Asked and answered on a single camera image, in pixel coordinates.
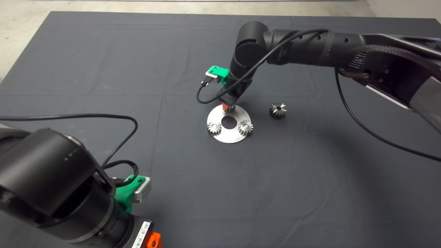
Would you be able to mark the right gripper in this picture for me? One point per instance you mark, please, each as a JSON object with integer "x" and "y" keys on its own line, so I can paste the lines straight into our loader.
{"x": 234, "y": 90}

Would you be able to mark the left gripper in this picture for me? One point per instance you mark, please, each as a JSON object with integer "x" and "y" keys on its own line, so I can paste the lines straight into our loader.
{"x": 139, "y": 234}

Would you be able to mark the small dark steel gear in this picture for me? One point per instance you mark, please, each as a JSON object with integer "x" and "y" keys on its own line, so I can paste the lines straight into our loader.
{"x": 231, "y": 109}

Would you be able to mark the large steel gear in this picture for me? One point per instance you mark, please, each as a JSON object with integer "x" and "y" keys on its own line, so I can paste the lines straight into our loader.
{"x": 277, "y": 111}

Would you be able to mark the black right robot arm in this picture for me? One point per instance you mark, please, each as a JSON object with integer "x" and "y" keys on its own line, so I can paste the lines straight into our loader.
{"x": 310, "y": 44}

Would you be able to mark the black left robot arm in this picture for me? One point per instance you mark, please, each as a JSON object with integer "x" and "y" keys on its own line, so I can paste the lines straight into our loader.
{"x": 44, "y": 179}

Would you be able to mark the round metal plate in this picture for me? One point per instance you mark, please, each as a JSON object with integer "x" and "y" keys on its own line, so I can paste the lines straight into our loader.
{"x": 229, "y": 136}

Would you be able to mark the dark grey table cloth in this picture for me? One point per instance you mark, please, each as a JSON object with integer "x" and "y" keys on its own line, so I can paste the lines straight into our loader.
{"x": 213, "y": 193}

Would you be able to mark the silver right camera box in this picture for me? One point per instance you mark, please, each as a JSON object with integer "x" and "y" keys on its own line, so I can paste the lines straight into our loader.
{"x": 212, "y": 76}

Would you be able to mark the silver camera box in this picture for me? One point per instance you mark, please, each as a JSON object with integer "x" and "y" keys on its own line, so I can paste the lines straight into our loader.
{"x": 212, "y": 76}
{"x": 143, "y": 190}

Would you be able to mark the green right camera mount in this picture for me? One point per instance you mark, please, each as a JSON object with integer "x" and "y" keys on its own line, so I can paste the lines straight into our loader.
{"x": 220, "y": 73}

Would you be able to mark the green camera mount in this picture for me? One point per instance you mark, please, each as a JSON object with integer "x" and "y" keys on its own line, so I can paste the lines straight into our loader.
{"x": 220, "y": 73}
{"x": 124, "y": 194}

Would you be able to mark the silver left camera box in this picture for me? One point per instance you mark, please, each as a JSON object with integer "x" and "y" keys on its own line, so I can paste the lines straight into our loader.
{"x": 143, "y": 190}

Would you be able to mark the green left camera mount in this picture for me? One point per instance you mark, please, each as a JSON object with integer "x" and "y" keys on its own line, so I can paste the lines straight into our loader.
{"x": 124, "y": 194}

